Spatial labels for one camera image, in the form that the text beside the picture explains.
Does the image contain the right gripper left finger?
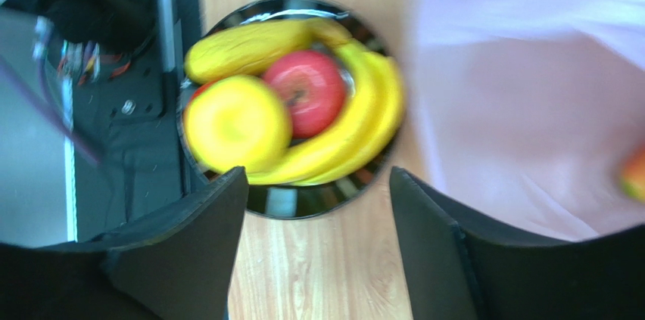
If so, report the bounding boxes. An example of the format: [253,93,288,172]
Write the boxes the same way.
[1,167,249,319]

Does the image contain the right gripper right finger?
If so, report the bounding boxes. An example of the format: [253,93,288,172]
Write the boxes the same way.
[389,167,644,319]

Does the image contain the green fruit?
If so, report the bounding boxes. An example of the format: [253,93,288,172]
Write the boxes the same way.
[182,75,292,172]

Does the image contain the yellow banana bunch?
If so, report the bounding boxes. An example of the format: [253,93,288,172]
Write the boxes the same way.
[248,39,406,186]

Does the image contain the pink plastic bag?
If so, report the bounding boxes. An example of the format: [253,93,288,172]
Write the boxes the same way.
[406,0,644,241]

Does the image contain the red apple fruit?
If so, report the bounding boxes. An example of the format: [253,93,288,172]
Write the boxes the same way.
[262,50,347,139]

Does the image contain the red tomato fruit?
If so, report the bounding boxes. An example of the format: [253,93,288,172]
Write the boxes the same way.
[189,82,214,101]

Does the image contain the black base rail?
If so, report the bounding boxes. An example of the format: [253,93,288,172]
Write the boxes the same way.
[48,0,201,241]

